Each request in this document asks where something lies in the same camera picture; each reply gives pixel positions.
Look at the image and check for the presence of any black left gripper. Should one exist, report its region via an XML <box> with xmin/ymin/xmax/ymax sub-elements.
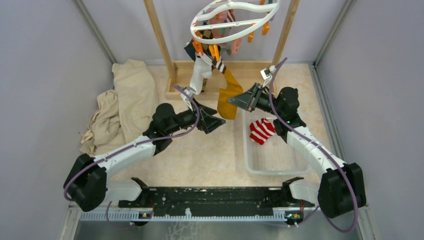
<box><xmin>165</xmin><ymin>97</ymin><xmax>226</xmax><ymax>135</ymax></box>

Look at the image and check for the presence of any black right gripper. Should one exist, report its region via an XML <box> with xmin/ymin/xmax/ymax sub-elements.
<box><xmin>227</xmin><ymin>82</ymin><xmax>284</xmax><ymax>118</ymax></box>

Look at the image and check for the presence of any mustard yellow sock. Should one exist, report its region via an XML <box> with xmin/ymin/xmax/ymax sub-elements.
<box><xmin>217</xmin><ymin>68</ymin><xmax>243</xmax><ymax>120</ymax></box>

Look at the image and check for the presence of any red white striped sock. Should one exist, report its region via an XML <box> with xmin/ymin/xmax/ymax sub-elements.
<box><xmin>249</xmin><ymin>118</ymin><xmax>276</xmax><ymax>145</ymax></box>

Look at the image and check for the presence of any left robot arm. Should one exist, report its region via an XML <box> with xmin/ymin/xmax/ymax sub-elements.
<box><xmin>63</xmin><ymin>102</ymin><xmax>226</xmax><ymax>212</ymax></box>

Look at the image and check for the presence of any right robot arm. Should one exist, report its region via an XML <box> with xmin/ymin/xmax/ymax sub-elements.
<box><xmin>228</xmin><ymin>83</ymin><xmax>367</xmax><ymax>219</ymax></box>

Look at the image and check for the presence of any white round clip hanger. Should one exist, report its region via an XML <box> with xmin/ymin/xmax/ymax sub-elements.
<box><xmin>190</xmin><ymin>0</ymin><xmax>282</xmax><ymax>45</ymax></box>

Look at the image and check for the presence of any white perforated plastic basket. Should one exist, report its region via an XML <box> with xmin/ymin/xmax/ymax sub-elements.
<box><xmin>241</xmin><ymin>110</ymin><xmax>312</xmax><ymax>176</ymax></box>

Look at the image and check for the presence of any orange clothes clip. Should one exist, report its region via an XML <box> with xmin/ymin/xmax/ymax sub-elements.
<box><xmin>192</xmin><ymin>39</ymin><xmax>204</xmax><ymax>56</ymax></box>

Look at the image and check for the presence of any pink sock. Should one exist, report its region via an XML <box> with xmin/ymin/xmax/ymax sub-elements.
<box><xmin>206</xmin><ymin>9</ymin><xmax>242</xmax><ymax>56</ymax></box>

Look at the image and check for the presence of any dark blue sock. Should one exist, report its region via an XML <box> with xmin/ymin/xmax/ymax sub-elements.
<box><xmin>184</xmin><ymin>39</ymin><xmax>198</xmax><ymax>62</ymax></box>

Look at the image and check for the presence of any beige crumpled cloth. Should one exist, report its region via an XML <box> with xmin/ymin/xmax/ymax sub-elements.
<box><xmin>79</xmin><ymin>59</ymin><xmax>159</xmax><ymax>156</ymax></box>

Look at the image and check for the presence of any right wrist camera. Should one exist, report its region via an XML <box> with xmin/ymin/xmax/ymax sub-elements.
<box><xmin>260</xmin><ymin>65</ymin><xmax>276</xmax><ymax>88</ymax></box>

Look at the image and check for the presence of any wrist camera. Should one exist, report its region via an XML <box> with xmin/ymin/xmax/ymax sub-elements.
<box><xmin>180</xmin><ymin>87</ymin><xmax>198</xmax><ymax>112</ymax></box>
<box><xmin>260</xmin><ymin>65</ymin><xmax>276</xmax><ymax>88</ymax></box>

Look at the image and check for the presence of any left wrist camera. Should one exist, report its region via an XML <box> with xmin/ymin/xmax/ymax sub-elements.
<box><xmin>180</xmin><ymin>87</ymin><xmax>198</xmax><ymax>112</ymax></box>

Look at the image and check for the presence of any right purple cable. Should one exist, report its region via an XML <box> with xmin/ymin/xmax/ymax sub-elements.
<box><xmin>267</xmin><ymin>56</ymin><xmax>360</xmax><ymax>233</ymax></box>

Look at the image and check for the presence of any wooden hanger stand frame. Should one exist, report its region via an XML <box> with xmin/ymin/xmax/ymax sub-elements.
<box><xmin>144</xmin><ymin>0</ymin><xmax>300</xmax><ymax>101</ymax></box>

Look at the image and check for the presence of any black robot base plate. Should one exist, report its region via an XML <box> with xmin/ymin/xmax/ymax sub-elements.
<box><xmin>118</xmin><ymin>177</ymin><xmax>314</xmax><ymax>217</ymax></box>

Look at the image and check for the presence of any aluminium rail front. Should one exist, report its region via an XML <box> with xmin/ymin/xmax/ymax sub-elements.
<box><xmin>67</xmin><ymin>187</ymin><xmax>369</xmax><ymax>223</ymax></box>

